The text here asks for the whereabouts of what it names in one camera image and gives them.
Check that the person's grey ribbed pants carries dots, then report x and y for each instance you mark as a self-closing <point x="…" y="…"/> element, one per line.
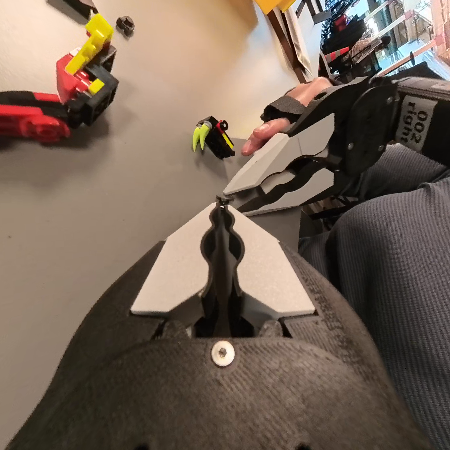
<point x="393" y="281"/>

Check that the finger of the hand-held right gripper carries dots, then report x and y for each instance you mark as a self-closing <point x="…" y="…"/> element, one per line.
<point x="281" y="154"/>
<point x="313" y="182"/>

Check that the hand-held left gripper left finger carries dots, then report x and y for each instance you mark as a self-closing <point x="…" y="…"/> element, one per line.
<point x="168" y="274"/>

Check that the person's right hand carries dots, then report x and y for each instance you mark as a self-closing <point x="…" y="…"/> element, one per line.
<point x="263" y="133"/>

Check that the small round black lego piece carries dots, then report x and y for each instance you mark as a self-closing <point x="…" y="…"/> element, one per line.
<point x="125" y="24"/>

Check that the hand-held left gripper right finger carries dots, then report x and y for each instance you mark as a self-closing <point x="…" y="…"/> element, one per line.
<point x="274" y="274"/>

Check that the black lego slope brick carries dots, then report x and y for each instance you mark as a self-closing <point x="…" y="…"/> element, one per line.
<point x="73" y="5"/>

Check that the yellow plastic bin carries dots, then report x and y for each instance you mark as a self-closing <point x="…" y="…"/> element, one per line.
<point x="272" y="5"/>

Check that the red black yellow lego snake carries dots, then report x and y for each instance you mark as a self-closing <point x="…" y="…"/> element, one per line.
<point x="70" y="88"/>

